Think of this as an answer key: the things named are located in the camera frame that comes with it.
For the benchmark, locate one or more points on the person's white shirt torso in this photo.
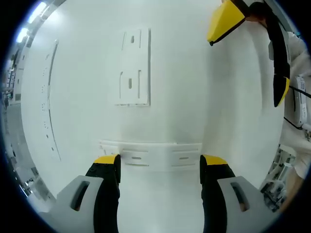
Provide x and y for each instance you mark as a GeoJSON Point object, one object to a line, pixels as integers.
{"type": "Point", "coordinates": [300, 53]}

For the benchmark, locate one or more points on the person's right hand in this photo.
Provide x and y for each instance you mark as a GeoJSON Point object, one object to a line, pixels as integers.
{"type": "Point", "coordinates": [257, 20]}

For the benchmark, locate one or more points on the white socket holder cover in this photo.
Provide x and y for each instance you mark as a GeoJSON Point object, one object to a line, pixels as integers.
{"type": "Point", "coordinates": [132, 65]}
{"type": "Point", "coordinates": [160, 155]}

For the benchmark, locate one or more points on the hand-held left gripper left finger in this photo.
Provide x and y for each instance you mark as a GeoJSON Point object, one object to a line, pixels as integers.
{"type": "Point", "coordinates": [107, 194]}

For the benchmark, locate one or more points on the person's bare leg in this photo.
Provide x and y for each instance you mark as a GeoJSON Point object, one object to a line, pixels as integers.
{"type": "Point", "coordinates": [296, 187]}

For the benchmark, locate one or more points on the white worn device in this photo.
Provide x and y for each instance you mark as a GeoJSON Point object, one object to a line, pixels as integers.
{"type": "Point", "coordinates": [302, 102]}

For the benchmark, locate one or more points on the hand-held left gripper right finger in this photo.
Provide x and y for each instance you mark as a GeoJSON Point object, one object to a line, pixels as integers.
{"type": "Point", "coordinates": [213, 194]}

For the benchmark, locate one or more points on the long white socket holder slot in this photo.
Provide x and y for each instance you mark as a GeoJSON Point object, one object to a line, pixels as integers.
{"type": "Point", "coordinates": [46, 97]}

